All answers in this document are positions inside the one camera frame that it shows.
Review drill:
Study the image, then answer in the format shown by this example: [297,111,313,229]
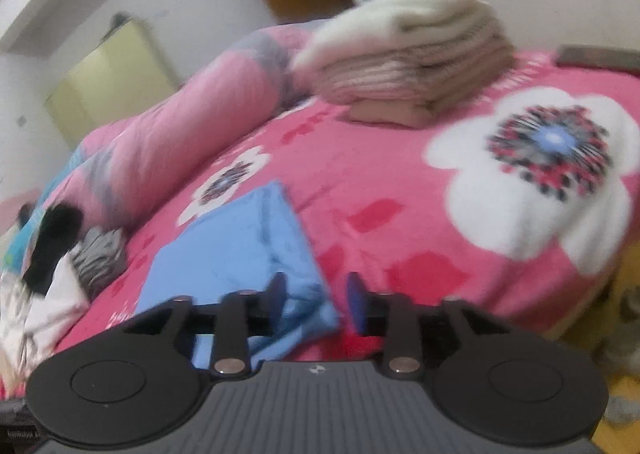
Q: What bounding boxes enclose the blue t-shirt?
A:
[134,181,342,370]

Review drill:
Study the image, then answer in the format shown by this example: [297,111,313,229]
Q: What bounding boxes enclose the cream folded garment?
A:
[290,0,501,72]

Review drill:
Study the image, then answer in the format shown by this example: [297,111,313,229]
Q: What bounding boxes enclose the white garment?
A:
[0,259,91,375]

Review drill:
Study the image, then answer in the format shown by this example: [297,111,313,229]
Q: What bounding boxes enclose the beige folded garment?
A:
[347,94,451,129]

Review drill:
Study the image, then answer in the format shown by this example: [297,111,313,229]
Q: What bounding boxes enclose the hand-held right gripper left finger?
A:
[122,271,290,377]

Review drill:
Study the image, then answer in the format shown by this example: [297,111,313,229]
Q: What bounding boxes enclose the black garment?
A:
[24,204,85,295]

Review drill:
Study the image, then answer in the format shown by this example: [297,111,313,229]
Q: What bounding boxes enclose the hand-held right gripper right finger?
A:
[346,271,511,379]

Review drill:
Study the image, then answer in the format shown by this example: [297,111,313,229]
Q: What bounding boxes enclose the pink floral fleece blanket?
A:
[0,48,640,385]

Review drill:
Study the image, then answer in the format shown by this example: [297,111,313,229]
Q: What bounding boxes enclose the pink and grey floral duvet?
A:
[30,21,331,235]

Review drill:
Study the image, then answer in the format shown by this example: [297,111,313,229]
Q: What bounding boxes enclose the light grey garment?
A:
[70,228,128,299]

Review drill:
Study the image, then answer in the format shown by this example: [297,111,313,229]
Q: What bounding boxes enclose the pale yellow wardrobe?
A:
[42,18,181,145]

